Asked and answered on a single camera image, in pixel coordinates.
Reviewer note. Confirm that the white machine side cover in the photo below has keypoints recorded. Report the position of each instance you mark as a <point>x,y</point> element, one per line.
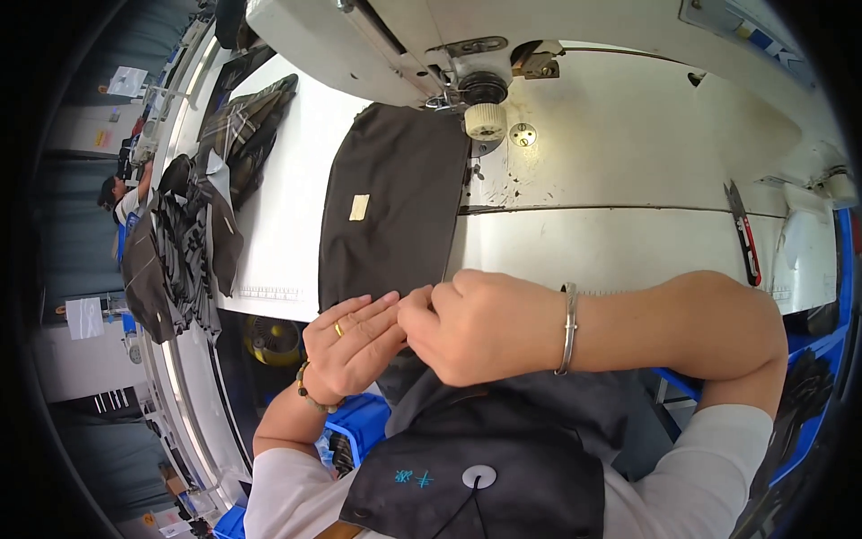
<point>808,236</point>

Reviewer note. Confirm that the white industrial sewing machine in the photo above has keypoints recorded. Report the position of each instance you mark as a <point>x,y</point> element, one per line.
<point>606,40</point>

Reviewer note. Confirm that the round metal screw plate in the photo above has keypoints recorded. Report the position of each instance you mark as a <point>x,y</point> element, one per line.
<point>522,135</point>

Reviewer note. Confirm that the person's right hand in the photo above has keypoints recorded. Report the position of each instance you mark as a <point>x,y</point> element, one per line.
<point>491,330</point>

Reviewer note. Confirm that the pile of dark striped fabric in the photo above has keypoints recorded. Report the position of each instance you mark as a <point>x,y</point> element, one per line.
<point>178,263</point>

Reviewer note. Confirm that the small blue crate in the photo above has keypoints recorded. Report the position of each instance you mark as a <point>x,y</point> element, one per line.
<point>231,524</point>

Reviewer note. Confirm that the red black thread snips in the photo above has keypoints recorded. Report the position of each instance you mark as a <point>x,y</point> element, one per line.
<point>746,236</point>

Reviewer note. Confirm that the white conveyor rail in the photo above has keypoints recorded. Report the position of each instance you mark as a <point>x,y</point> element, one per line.
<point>182,377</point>

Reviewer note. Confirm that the person's body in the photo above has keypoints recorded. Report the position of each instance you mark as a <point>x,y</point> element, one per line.
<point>512,492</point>

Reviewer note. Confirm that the white paper sign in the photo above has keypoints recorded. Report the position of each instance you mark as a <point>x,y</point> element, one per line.
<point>85,319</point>

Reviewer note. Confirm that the yellow small fan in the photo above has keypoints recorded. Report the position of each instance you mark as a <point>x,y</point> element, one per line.
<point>273,340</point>

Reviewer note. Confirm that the blue plastic crate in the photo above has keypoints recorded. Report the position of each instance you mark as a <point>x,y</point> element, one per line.
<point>360,421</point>

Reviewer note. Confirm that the dark brown fabric piece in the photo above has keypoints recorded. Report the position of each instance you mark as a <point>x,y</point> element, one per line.
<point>394,168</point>

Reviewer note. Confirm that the blue bin with dark fabric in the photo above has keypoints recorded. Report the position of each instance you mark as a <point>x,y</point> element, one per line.
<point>808,397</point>

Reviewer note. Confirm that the dark grey cloth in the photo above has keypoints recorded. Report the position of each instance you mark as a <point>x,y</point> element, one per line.
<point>539,404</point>

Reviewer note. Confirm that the person's right fingers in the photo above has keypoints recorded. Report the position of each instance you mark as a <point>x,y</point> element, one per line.
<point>424,316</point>

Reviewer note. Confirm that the pile of plaid fabric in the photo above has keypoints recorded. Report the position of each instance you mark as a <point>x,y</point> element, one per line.
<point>246,131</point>

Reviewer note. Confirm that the person's left hand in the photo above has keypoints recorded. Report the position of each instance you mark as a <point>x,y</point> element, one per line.
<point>343,360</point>

